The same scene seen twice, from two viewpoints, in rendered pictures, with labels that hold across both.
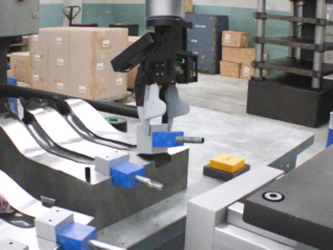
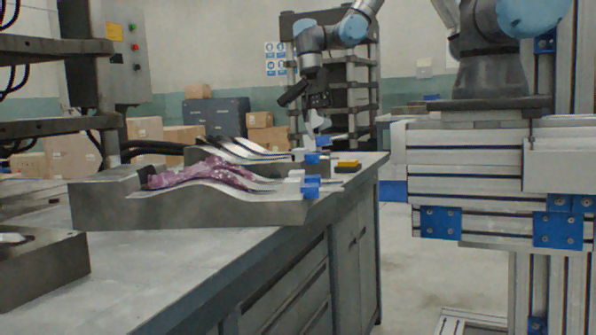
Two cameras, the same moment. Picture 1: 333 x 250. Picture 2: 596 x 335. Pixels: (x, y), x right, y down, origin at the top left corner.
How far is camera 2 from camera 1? 72 cm
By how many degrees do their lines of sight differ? 17
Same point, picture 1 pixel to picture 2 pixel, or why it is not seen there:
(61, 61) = (91, 155)
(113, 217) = not seen: hidden behind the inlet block
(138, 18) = (151, 111)
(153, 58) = (310, 92)
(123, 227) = not seen: hidden behind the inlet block
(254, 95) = not seen: hidden behind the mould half
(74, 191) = (285, 172)
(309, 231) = (453, 104)
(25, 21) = (142, 90)
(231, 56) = (258, 137)
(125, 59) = (288, 97)
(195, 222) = (396, 132)
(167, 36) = (315, 79)
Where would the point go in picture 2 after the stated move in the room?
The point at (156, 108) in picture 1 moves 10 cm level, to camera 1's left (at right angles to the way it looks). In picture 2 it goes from (317, 120) to (285, 123)
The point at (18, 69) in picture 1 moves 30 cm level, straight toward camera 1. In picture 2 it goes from (26, 173) to (29, 175)
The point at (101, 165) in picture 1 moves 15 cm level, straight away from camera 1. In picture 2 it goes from (297, 154) to (277, 150)
